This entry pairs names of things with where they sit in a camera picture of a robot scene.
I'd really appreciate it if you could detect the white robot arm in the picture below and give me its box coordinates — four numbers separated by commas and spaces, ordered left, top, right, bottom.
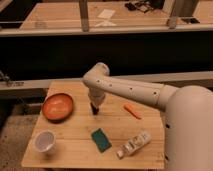
83, 62, 213, 171

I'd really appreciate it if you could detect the orange wooden bowl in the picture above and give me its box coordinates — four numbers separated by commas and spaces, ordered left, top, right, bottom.
41, 93, 74, 122

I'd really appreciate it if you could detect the green sponge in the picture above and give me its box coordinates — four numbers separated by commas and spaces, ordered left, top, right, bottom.
91, 129, 111, 153

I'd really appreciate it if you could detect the clear plastic cup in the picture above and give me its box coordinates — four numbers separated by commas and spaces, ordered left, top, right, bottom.
34, 130, 56, 155

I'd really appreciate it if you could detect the white paper sheet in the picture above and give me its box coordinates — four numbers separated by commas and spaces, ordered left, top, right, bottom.
98, 9, 115, 19

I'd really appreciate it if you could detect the metal clamp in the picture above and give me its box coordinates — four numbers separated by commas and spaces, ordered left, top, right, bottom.
0, 70, 24, 87

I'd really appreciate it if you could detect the metal frame post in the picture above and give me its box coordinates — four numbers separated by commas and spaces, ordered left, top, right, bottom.
79, 0, 89, 32

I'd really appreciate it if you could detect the black cables bundle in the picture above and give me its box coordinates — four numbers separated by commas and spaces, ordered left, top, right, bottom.
124, 0, 164, 14

